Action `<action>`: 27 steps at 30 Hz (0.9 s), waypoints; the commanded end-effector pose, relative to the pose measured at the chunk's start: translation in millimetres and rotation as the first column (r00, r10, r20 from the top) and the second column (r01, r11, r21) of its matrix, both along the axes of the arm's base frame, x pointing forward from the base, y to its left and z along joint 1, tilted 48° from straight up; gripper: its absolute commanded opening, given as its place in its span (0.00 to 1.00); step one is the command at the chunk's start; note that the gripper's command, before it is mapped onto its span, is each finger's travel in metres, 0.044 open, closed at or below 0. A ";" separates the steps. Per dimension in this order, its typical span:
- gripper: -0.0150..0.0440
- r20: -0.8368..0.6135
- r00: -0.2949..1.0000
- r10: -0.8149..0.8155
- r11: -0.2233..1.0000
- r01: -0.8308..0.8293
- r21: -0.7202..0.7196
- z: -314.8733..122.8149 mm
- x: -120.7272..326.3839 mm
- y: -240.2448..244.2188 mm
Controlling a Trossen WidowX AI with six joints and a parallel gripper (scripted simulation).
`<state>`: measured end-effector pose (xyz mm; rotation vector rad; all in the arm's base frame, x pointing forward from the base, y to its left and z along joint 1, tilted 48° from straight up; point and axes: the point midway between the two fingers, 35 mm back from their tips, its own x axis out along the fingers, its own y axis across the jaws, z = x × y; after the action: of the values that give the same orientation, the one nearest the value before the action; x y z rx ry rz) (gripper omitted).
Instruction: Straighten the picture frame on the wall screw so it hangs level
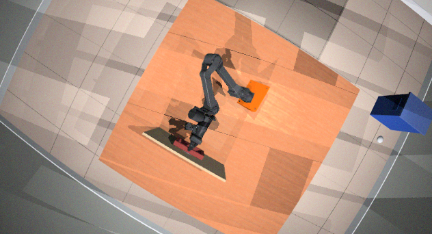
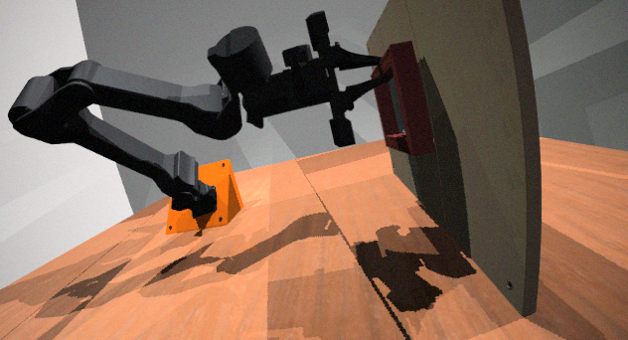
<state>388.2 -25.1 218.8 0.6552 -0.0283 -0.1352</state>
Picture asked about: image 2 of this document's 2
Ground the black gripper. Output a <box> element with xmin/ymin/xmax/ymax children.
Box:
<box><xmin>277</xmin><ymin>11</ymin><xmax>393</xmax><ymax>147</ymax></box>

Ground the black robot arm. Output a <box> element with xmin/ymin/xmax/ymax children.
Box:
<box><xmin>8</xmin><ymin>26</ymin><xmax>333</xmax><ymax>218</ymax></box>

